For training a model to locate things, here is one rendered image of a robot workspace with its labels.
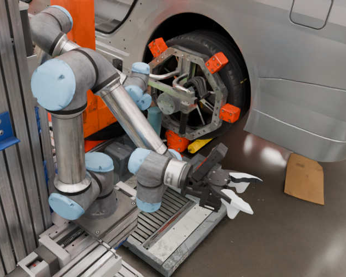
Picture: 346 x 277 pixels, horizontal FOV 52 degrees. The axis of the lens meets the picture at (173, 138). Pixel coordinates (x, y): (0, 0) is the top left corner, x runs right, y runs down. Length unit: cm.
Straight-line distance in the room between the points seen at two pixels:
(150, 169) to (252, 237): 165
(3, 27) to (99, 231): 73
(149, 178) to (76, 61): 36
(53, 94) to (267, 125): 134
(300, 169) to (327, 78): 152
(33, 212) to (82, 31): 102
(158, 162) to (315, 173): 240
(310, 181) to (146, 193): 226
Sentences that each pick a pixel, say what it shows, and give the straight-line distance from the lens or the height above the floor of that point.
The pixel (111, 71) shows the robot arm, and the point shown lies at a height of 140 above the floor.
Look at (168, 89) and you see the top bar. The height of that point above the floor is 97.
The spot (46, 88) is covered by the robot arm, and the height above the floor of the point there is 141.
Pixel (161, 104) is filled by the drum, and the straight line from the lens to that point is 204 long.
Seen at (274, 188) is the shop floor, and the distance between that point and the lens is 293.
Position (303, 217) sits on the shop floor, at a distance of 279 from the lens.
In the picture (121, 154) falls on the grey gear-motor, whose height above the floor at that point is 40.
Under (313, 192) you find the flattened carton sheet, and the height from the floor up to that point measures 1.
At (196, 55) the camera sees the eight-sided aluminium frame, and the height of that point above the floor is 112.
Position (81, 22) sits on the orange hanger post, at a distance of 199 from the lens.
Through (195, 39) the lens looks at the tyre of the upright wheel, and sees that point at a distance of 207.
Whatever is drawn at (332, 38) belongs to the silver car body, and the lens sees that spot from 176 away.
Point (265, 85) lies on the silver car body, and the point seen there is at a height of 106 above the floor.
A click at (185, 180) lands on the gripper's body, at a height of 123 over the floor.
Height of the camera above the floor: 183
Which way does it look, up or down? 34 degrees down
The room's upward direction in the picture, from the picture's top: 6 degrees clockwise
